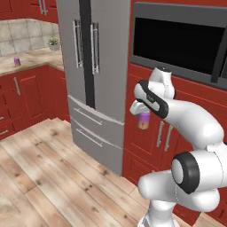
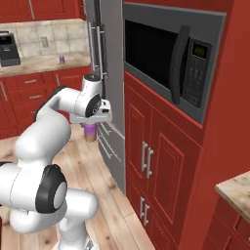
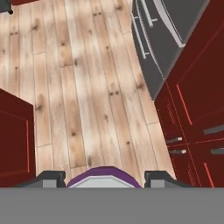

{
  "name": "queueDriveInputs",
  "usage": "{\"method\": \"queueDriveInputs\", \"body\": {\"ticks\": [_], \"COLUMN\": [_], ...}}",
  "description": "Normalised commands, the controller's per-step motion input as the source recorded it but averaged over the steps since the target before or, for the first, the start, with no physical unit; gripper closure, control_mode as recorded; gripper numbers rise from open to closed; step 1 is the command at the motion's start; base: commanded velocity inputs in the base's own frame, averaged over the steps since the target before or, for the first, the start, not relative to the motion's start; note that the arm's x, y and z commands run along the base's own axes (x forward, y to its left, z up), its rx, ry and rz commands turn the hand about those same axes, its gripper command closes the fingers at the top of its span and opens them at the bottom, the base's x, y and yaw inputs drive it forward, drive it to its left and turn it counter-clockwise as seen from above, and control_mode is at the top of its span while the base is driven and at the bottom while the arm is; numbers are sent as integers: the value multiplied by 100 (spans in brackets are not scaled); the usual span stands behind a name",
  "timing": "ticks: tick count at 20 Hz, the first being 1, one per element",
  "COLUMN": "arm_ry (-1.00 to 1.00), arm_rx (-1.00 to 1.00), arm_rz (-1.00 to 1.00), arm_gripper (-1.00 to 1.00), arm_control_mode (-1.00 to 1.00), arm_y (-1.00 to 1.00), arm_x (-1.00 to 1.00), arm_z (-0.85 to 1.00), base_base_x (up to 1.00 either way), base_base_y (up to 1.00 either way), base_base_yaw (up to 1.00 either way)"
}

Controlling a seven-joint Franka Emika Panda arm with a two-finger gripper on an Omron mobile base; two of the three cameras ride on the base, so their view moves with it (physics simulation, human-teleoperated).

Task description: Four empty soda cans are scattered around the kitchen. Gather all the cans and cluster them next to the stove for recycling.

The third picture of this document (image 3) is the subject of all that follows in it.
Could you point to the grey fridge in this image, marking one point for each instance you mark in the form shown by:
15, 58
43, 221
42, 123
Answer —
163, 38

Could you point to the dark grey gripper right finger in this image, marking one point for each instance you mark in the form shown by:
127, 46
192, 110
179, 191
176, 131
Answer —
156, 176

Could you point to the dark red cupboard run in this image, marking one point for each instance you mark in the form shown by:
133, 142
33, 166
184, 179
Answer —
204, 73

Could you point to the purple soda can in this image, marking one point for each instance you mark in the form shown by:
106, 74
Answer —
103, 175

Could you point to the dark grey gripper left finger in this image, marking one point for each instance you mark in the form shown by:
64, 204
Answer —
54, 177

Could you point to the dark grey appliance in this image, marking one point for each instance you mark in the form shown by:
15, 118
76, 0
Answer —
4, 5

